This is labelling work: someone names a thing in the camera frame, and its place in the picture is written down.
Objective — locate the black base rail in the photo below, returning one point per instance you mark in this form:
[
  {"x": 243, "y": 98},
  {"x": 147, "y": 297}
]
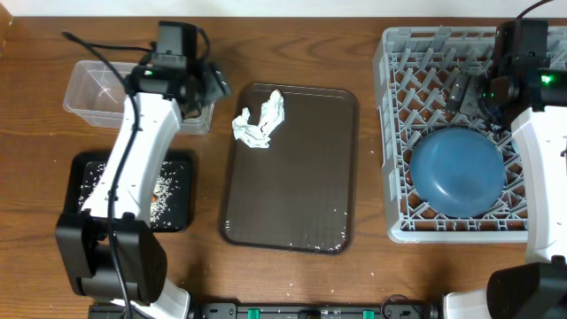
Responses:
[{"x": 390, "y": 310}]

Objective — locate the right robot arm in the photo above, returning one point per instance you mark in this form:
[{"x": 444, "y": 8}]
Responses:
[{"x": 526, "y": 96}]

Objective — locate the black plastic tray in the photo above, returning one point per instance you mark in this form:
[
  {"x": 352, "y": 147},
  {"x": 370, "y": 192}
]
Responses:
[{"x": 77, "y": 168}]

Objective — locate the white rice pile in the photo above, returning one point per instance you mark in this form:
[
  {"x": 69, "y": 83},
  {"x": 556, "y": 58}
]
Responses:
[{"x": 170, "y": 211}]

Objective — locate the dark brown serving tray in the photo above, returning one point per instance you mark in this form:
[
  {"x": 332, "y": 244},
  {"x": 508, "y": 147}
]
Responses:
[{"x": 298, "y": 194}]

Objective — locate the grey dishwasher rack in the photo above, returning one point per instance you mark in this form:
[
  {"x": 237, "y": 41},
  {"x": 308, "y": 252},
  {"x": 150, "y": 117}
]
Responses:
[{"x": 414, "y": 69}]

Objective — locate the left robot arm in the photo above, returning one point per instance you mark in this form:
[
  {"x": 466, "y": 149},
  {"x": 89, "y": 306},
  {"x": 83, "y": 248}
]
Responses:
[{"x": 108, "y": 248}]

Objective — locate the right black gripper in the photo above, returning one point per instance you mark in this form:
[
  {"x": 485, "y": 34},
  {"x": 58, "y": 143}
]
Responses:
[{"x": 469, "y": 101}]

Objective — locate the dark blue plate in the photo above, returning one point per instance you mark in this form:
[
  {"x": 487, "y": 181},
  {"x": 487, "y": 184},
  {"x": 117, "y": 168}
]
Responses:
[{"x": 459, "y": 172}]

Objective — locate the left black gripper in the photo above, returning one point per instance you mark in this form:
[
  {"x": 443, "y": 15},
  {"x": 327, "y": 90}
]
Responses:
[{"x": 220, "y": 87}]

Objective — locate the white wrapper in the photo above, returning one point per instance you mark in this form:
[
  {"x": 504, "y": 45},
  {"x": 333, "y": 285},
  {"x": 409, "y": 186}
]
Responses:
[{"x": 272, "y": 114}]

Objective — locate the clear plastic bin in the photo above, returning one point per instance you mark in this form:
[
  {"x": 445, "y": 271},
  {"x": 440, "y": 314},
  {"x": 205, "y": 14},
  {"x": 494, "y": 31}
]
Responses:
[{"x": 96, "y": 95}]

